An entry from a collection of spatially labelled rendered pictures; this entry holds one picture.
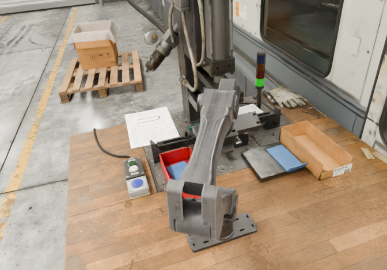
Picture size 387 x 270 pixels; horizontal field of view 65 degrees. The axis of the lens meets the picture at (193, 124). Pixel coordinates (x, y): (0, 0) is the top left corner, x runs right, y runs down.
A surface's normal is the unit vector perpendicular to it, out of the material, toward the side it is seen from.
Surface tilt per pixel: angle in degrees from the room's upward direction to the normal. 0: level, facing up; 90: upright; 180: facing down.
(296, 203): 0
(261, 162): 0
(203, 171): 20
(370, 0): 90
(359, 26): 90
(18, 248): 0
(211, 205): 84
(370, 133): 90
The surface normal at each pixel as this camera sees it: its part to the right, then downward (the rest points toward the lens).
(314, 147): -0.07, -0.84
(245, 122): 0.08, -0.48
